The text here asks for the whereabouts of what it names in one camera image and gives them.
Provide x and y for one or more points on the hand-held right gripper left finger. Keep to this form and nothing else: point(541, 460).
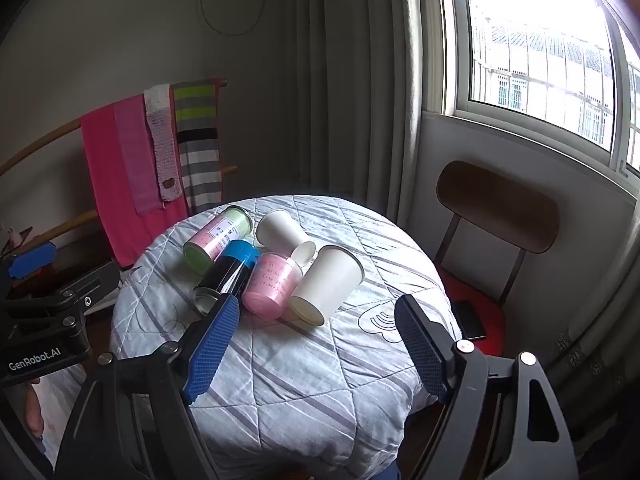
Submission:
point(215, 345)

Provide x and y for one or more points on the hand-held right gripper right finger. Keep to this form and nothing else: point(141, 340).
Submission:
point(422, 350)

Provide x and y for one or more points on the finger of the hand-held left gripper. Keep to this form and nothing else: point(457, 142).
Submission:
point(50, 302)
point(31, 261)

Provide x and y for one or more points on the black cup with blue lid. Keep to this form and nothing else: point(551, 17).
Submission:
point(225, 275)

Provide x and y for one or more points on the green and pink cup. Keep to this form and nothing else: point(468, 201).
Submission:
point(215, 240)

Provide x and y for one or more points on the large white paper cup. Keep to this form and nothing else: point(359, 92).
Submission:
point(327, 280)

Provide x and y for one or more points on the small white paper cup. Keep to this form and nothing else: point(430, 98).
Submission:
point(280, 232)

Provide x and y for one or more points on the person's left forearm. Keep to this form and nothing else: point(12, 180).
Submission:
point(34, 410)

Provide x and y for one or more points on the black phone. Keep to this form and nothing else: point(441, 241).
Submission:
point(470, 320)

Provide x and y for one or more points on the red seat cushion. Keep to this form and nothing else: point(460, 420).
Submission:
point(475, 285)

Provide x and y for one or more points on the round table with quilted cover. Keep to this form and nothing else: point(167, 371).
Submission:
point(300, 385)

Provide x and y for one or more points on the bright pink towel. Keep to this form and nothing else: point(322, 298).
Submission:
point(105, 185)

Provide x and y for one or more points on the wooden towel rack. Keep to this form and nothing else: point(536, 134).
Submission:
point(45, 142)

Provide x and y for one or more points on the light pink cloth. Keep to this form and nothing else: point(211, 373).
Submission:
point(137, 160)

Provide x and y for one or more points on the wooden chair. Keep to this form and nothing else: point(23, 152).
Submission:
point(495, 210)

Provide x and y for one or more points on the pink and white knitted cloth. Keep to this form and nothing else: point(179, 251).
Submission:
point(162, 140)

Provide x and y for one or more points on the striped scarf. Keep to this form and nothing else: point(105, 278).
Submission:
point(197, 150)

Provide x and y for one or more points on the grey curtain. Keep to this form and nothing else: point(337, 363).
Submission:
point(345, 85)

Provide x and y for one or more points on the white framed window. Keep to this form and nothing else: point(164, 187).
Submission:
point(540, 35)

